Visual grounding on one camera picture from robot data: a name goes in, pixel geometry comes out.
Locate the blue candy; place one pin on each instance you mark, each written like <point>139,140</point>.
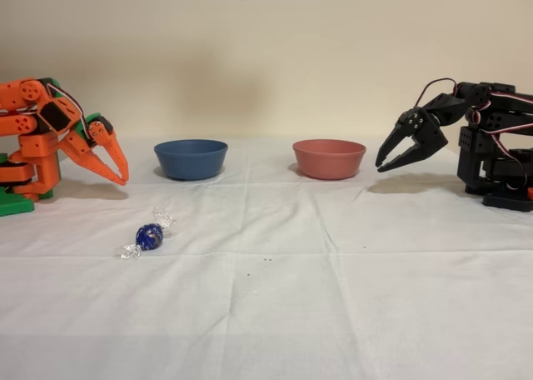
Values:
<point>150,235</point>

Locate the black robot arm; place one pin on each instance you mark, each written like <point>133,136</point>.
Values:
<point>499,163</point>

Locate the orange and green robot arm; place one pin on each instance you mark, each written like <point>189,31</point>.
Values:
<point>37,146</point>

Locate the blue bowl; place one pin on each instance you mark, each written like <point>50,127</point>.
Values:
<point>190,161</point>

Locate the pink bowl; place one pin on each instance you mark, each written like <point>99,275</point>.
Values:
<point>329,161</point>

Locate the white tablecloth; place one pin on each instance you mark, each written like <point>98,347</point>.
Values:
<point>266,296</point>

